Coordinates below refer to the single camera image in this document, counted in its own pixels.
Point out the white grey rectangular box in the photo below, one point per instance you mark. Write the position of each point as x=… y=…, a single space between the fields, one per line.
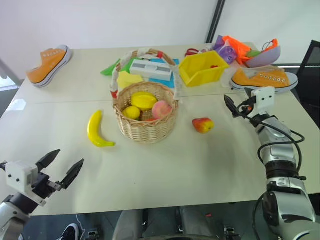
x=150 y=70

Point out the blue sheet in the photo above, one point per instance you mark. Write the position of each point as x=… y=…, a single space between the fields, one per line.
x=175 y=62

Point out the wicker basket with handle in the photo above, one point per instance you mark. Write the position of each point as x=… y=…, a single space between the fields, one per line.
x=146 y=130

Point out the purple plastic toy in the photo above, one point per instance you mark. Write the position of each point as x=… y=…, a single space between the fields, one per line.
x=227 y=53

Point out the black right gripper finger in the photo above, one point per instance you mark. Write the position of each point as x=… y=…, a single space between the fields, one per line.
x=230 y=105
x=248 y=93

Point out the black white-soled shoe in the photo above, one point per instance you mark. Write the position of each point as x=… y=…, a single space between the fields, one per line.
x=71 y=232

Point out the purple plastic bowl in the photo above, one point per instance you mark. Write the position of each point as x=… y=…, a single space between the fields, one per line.
x=267 y=57

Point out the green sheet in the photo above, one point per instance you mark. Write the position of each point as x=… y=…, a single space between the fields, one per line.
x=110 y=70

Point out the red yellow apple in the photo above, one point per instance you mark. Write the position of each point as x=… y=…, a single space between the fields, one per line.
x=202 y=125

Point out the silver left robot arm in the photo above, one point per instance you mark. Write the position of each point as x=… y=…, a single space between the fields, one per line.
x=11 y=217

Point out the pink peach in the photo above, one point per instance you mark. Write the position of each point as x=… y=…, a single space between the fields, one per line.
x=161 y=110

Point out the yellow banana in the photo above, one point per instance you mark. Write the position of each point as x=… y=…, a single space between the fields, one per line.
x=92 y=131

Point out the dark window frame post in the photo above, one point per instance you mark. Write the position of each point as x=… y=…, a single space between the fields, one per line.
x=215 y=20

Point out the yellow sheet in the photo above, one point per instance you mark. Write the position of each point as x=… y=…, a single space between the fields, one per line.
x=128 y=78

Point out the green item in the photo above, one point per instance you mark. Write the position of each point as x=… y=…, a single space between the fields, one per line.
x=255 y=53

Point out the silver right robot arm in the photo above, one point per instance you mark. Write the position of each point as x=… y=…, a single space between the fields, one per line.
x=278 y=155

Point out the yellow lemon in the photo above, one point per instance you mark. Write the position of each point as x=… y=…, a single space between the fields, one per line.
x=131 y=112

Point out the yellow plastic storage bin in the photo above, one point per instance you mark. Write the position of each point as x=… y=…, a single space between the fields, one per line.
x=200 y=73

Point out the grey rounded leg shape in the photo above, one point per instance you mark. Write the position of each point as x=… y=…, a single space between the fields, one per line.
x=197 y=223
x=130 y=225

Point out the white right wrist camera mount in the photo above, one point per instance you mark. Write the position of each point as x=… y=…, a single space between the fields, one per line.
x=265 y=97

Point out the orange canvas sneaker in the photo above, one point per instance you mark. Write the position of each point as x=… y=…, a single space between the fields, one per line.
x=47 y=65
x=262 y=80

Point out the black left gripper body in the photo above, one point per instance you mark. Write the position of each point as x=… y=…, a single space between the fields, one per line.
x=42 y=183

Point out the red scissors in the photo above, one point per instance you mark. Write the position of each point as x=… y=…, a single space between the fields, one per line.
x=191 y=52

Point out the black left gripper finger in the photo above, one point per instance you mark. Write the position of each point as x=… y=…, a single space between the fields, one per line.
x=72 y=172
x=48 y=158

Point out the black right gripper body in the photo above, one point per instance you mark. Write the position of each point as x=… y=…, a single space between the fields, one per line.
x=248 y=107

